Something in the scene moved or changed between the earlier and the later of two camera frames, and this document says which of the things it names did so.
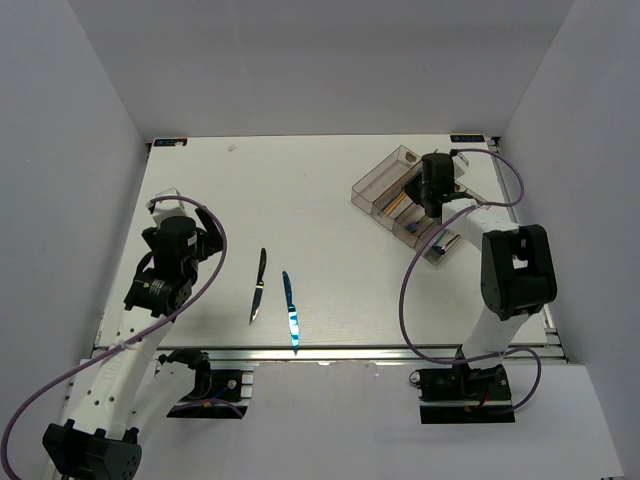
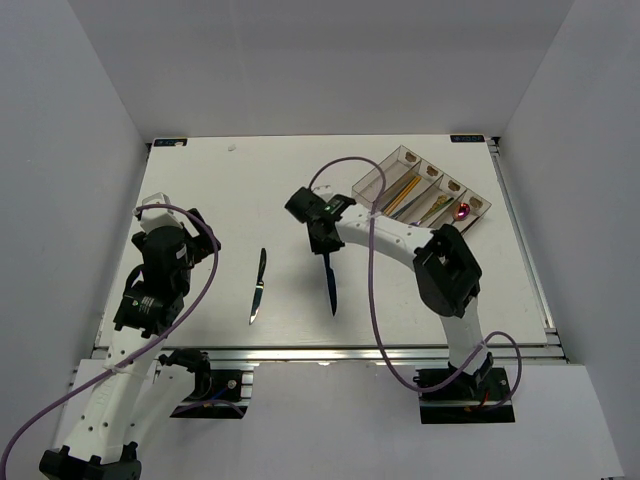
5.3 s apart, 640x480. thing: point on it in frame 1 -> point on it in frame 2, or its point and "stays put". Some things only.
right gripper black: x=410 y=189 -> x=320 y=248
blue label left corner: x=170 y=143 stays put
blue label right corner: x=470 y=138 stays put
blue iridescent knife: x=292 y=315 -> x=331 y=282
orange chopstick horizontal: x=398 y=202 stays put
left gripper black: x=210 y=241 stays put
